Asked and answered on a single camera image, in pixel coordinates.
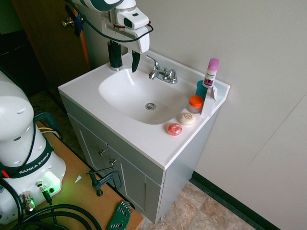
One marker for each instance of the chrome faucet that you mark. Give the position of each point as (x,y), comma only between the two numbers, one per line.
(160,74)

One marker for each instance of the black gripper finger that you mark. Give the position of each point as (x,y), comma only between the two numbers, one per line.
(115,57)
(135,61)

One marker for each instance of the chrome sink drain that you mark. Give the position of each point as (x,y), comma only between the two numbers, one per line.
(150,106)

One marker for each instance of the white paper scrap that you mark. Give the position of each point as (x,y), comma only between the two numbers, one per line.
(78,179)

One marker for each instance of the grey vanity cabinet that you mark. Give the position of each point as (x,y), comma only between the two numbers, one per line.
(182,163)

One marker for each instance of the white bottle pink cap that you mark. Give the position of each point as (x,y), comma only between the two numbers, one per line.
(210,75)

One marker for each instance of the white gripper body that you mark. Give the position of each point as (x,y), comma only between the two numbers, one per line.
(143,40)

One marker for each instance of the dark green clamp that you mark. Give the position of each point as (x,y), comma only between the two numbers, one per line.
(51,121)

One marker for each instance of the black baseboard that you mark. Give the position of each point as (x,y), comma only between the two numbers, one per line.
(230,200)

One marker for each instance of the green hex key set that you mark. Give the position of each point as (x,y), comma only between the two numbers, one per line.
(119,216)

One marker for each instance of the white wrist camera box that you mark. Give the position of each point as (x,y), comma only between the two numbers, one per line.
(134,19)

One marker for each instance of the clear jar orange lid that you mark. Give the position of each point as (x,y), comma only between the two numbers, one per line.
(195,101)

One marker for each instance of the white cardboard box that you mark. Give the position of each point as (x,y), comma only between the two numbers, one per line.
(208,104)

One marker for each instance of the red round soap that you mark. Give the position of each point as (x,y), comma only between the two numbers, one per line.
(174,129)

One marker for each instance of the brown wooden door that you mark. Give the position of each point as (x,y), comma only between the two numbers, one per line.
(52,48)

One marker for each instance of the white sink countertop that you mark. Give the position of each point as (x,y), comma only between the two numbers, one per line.
(144,143)

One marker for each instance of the teal plastic cup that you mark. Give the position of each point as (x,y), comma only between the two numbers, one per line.
(201,89)

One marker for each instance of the black C-clamp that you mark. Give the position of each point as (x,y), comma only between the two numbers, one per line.
(115,178)

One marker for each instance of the silver metal connector plug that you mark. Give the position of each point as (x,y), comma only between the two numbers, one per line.
(27,201)

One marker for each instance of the blue tape strip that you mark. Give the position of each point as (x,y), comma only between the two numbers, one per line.
(78,24)

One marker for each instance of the metal cabinet door knob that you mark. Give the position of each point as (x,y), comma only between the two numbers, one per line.
(113,162)
(102,152)

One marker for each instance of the cream round soap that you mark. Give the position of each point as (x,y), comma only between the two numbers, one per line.
(187,119)

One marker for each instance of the orange stick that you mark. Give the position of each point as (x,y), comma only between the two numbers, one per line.
(85,51)

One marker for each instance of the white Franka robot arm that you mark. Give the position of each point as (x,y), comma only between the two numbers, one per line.
(14,115)

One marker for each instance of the brass door knob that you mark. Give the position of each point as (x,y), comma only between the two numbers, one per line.
(67,22)

